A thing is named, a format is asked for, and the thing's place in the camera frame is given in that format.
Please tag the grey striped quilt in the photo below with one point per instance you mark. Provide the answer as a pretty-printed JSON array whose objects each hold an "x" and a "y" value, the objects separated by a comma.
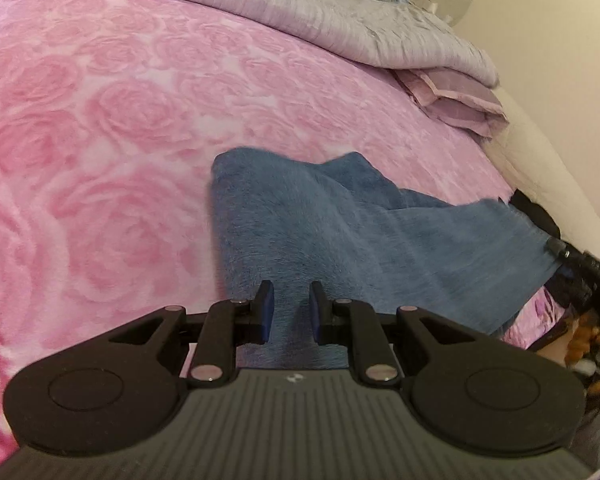
[{"x": 397, "y": 36}]

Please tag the black garment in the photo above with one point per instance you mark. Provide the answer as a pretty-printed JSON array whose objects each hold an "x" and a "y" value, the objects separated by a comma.
[{"x": 536, "y": 213}]

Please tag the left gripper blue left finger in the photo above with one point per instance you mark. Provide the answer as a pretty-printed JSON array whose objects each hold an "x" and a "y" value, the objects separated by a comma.
[{"x": 218, "y": 333}]

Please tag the mauve pillow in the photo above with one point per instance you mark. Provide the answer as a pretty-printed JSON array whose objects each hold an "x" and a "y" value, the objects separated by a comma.
[{"x": 455, "y": 99}]

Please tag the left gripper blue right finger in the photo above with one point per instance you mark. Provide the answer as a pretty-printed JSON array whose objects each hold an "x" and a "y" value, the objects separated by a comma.
[{"x": 366, "y": 334}]

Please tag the pink rose bed blanket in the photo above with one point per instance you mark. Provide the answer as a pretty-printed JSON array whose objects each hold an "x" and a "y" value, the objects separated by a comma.
[{"x": 112, "y": 113}]

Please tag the blue denim jeans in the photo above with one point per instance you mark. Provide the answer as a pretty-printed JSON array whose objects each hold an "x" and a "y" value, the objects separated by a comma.
[{"x": 345, "y": 225}]

